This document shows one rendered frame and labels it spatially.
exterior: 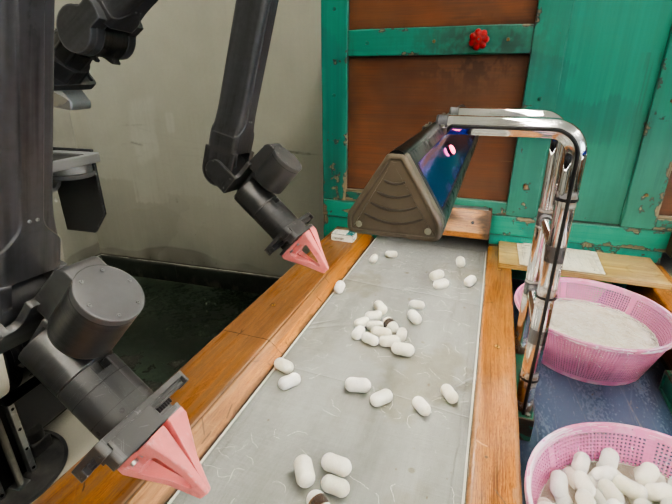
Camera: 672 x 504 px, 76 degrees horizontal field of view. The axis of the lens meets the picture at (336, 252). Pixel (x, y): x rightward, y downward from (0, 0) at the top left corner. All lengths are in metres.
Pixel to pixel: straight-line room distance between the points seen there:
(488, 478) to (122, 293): 0.41
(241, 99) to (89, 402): 0.50
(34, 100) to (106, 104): 2.35
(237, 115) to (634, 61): 0.82
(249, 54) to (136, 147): 1.98
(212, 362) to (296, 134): 1.61
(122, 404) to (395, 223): 0.28
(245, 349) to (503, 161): 0.76
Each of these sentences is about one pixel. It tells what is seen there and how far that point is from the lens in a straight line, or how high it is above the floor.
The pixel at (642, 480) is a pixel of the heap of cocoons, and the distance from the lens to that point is 0.66.
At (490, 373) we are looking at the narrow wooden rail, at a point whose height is 0.76.
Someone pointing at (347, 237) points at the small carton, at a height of 0.78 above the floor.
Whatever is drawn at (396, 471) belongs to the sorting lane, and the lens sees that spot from 0.56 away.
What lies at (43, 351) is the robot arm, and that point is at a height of 0.95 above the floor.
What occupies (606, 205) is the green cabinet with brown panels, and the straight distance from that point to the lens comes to 1.19.
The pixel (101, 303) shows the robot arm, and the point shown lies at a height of 1.00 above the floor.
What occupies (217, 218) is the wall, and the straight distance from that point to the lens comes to 2.48.
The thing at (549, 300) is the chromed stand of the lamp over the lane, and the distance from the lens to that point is 0.62.
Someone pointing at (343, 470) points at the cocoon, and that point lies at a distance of 0.54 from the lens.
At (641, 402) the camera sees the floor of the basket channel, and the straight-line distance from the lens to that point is 0.89.
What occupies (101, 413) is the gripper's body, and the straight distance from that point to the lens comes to 0.44.
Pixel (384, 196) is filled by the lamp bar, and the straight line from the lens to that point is 0.35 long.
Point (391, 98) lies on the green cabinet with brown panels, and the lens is 1.15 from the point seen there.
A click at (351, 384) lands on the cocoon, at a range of 0.64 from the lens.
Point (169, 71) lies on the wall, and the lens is 2.47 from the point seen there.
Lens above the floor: 1.17
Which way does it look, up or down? 22 degrees down
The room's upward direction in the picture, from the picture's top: straight up
